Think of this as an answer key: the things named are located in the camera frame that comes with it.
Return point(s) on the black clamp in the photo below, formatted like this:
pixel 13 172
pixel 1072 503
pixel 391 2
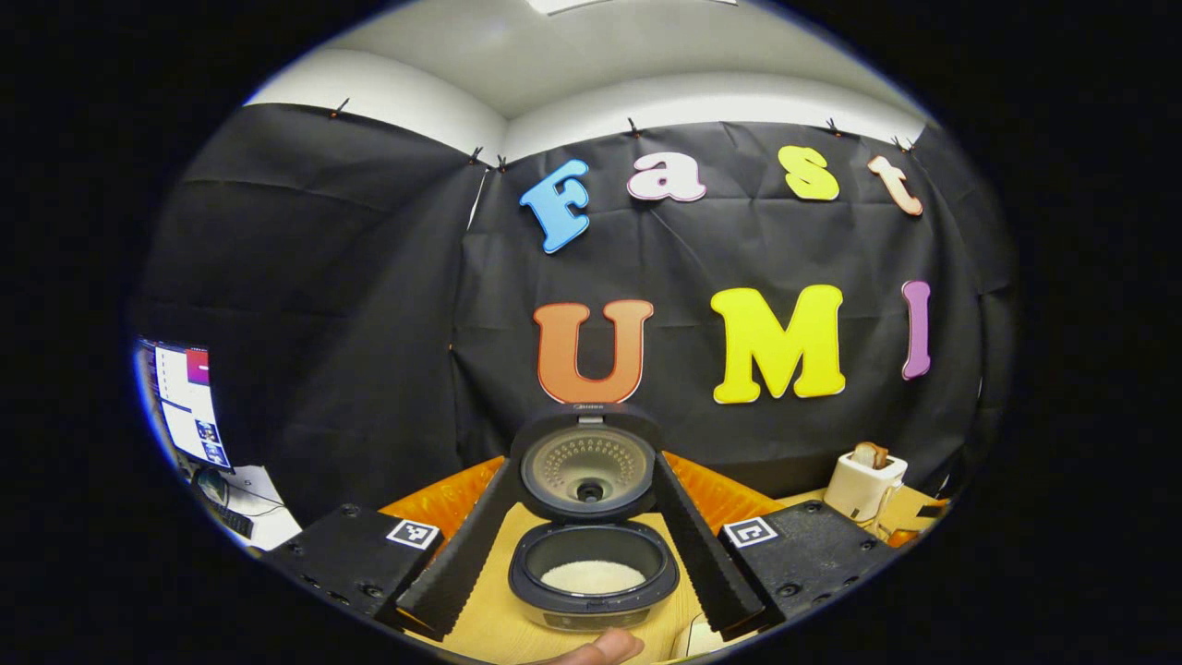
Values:
pixel 930 510

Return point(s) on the black and silver rice cooker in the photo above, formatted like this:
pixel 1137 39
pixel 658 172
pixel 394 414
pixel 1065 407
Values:
pixel 591 462

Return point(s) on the computer monitor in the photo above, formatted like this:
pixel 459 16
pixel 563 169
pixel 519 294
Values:
pixel 189 406

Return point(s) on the white rice heap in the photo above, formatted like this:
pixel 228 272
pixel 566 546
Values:
pixel 709 639

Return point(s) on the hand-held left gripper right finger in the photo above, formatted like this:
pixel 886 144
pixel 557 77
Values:
pixel 702 545

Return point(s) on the white side table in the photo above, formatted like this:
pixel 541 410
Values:
pixel 268 517

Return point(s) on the black backdrop cloth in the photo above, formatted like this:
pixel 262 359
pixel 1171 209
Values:
pixel 369 305

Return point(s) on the small teal box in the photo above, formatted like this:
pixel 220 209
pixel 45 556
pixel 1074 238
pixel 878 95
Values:
pixel 212 486

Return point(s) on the white toaster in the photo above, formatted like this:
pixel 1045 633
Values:
pixel 859 489

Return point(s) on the toasted bread slice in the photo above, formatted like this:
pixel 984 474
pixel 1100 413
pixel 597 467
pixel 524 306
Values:
pixel 870 454

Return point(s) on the clear plastic rice container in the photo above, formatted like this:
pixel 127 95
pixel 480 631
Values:
pixel 683 637

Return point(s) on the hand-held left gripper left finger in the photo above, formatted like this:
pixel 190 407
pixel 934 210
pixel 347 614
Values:
pixel 462 545

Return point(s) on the ceiling light panel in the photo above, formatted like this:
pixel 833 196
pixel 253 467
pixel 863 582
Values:
pixel 628 5

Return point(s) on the black keyboard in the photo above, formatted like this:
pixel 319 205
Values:
pixel 231 522

